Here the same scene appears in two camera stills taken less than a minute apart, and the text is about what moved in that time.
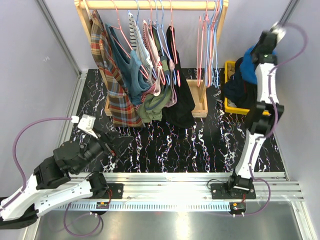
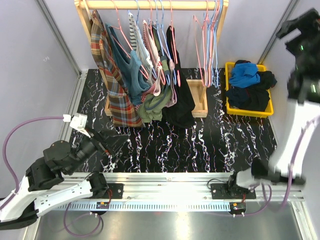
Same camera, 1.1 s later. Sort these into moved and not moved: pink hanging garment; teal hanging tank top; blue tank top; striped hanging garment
Moved: blue tank top
Not moved: teal hanging tank top; striped hanging garment; pink hanging garment
